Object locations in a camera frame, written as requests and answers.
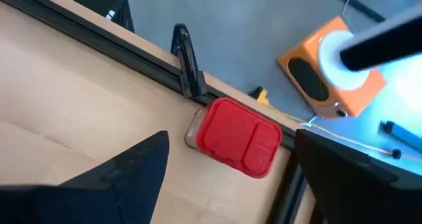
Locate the black table clamp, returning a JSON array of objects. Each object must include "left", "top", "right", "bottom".
[{"left": 170, "top": 23, "right": 208, "bottom": 98}]

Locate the white round disc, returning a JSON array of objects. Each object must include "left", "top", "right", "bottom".
[{"left": 317, "top": 29, "right": 372, "bottom": 92}]

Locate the black aluminium table frame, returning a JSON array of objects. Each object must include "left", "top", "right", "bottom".
[{"left": 0, "top": 0, "right": 317, "bottom": 224}]

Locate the black camera pole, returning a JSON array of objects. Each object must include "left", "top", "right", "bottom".
[{"left": 339, "top": 3, "right": 422, "bottom": 72}]

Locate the thin white floor cable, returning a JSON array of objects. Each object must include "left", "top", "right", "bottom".
[{"left": 341, "top": 0, "right": 355, "bottom": 24}]

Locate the orange box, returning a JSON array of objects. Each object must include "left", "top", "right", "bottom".
[{"left": 276, "top": 15, "right": 386, "bottom": 119}]

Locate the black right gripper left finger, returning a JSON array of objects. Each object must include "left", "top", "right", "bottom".
[{"left": 0, "top": 130, "right": 171, "bottom": 224}]

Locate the thin beige cord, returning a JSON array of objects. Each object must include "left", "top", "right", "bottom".
[{"left": 270, "top": 103, "right": 422, "bottom": 161}]

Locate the yellow cable connector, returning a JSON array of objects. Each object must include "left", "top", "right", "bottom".
[{"left": 249, "top": 86, "right": 274, "bottom": 106}]

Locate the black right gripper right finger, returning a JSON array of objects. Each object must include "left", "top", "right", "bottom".
[{"left": 294, "top": 128, "right": 422, "bottom": 224}]

